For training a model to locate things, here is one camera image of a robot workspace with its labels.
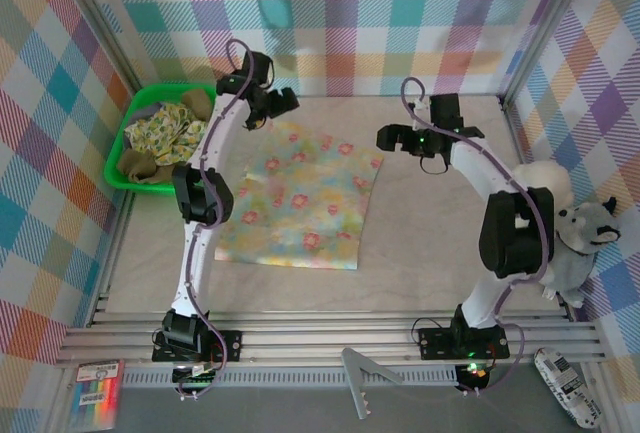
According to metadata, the pastel floral skirt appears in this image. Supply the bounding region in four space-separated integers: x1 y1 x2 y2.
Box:
214 120 385 271

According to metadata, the lemon print skirt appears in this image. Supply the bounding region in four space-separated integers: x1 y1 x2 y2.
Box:
123 102 209 164

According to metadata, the grey purple skirt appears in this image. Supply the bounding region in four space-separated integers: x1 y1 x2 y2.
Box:
122 101 166 149

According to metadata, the olive skirt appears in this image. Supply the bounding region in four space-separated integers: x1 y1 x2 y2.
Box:
115 88 214 187

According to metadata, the white plush dog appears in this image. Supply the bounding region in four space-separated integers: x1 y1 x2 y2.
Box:
512 161 576 214

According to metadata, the green plastic basket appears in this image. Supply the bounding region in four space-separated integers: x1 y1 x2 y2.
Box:
103 83 219 198

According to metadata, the grey plush husky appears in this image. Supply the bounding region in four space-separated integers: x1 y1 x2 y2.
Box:
544 196 624 309

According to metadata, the white printed pouch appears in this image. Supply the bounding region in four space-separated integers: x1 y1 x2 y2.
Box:
532 346 604 429

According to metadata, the coloured marker pack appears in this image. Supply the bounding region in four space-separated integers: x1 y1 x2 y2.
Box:
69 358 125 429

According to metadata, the thin black right gripper cable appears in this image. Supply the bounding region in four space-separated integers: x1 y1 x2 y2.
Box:
418 155 450 176

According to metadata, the aluminium frame post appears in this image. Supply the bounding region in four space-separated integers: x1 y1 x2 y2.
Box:
498 0 599 107
58 0 146 102

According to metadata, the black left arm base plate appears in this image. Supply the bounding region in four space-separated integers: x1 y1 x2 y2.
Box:
151 328 244 363

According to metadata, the aluminium rail frame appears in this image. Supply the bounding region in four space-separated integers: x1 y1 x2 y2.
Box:
54 92 609 369

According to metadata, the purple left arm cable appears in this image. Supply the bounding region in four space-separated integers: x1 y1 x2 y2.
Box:
172 38 274 402

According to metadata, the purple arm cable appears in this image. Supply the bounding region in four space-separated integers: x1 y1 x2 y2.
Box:
172 38 274 402
401 76 561 398

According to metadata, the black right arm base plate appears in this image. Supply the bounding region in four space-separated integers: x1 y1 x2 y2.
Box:
417 326 511 360

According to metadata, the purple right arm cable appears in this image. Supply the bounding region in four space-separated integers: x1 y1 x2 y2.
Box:
401 76 561 398

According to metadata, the grey slotted cable duct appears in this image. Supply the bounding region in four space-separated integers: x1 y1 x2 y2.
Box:
122 367 461 388

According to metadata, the grey triangular bracket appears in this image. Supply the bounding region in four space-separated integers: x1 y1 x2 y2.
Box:
341 346 404 422

